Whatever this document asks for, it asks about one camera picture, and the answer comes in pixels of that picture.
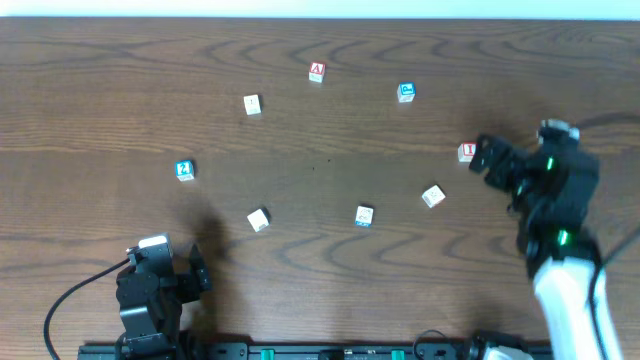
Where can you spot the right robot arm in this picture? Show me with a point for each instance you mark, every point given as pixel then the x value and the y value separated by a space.
pixel 566 270

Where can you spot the red letter I block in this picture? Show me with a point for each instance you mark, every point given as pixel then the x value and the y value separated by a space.
pixel 466 152

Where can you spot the blue number 2 block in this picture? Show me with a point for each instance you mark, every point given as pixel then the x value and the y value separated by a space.
pixel 184 170

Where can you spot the white block right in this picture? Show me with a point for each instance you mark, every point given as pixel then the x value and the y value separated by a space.
pixel 433 196

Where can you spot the white block upper left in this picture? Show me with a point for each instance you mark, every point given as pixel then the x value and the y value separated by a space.
pixel 252 104

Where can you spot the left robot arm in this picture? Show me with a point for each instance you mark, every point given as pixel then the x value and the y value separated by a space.
pixel 151 297

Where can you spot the blue picture block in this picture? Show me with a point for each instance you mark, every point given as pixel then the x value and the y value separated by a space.
pixel 406 92

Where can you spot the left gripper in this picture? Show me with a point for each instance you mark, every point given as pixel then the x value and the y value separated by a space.
pixel 188 279

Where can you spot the white block green B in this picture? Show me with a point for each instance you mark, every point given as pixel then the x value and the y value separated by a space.
pixel 258 219

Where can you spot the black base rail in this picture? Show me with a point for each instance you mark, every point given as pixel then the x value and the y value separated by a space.
pixel 242 351

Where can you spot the red letter A block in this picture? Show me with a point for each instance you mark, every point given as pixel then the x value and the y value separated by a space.
pixel 317 72

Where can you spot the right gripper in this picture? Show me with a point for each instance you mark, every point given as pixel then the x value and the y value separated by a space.
pixel 507 167

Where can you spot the white block blue bottom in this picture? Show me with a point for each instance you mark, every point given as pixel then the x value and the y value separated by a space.
pixel 364 216

